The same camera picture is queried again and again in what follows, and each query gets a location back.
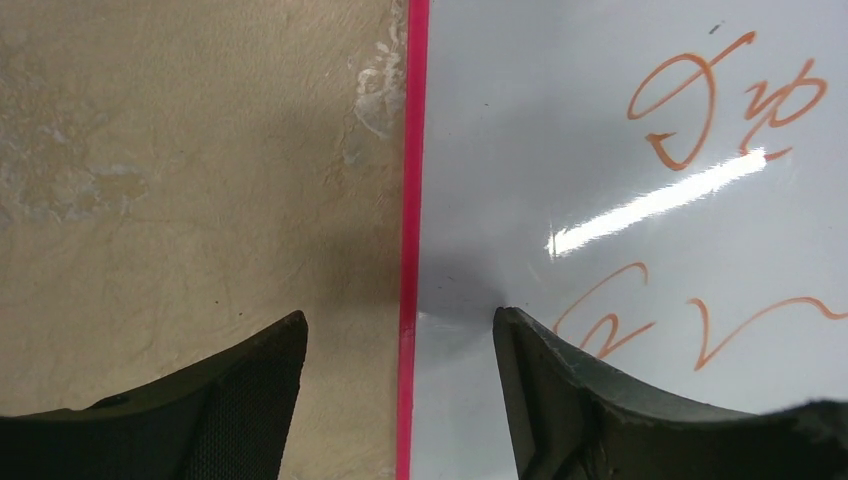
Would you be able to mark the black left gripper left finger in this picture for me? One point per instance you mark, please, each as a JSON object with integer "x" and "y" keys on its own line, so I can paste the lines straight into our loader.
{"x": 225, "y": 417}

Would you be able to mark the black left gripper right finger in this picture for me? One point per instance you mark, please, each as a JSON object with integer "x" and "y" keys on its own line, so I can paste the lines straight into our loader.
{"x": 573, "y": 416}

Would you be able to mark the white board with pink rim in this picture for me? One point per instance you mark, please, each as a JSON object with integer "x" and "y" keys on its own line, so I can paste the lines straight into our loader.
{"x": 662, "y": 184}

